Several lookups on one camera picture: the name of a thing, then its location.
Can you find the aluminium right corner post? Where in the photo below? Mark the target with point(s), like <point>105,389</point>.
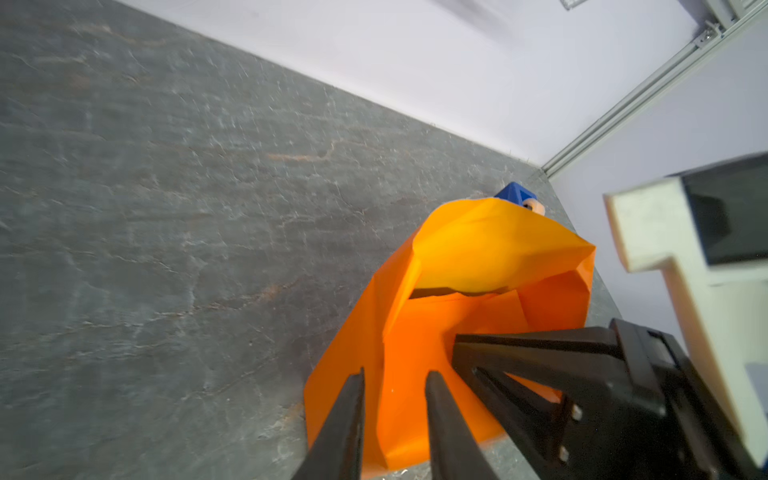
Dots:
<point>720,22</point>

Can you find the blue tape dispenser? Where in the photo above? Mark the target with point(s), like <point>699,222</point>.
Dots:
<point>519,195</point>

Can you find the orange wrapping paper sheet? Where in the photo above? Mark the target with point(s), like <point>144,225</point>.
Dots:
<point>534,275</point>

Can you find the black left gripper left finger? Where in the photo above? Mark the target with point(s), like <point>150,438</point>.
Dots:
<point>337,452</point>

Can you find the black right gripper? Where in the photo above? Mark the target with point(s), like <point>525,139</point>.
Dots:
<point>616,402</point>

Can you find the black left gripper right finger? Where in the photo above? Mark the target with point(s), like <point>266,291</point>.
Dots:
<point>454,453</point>

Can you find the blue gift box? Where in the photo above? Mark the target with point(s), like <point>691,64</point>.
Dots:
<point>439,291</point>

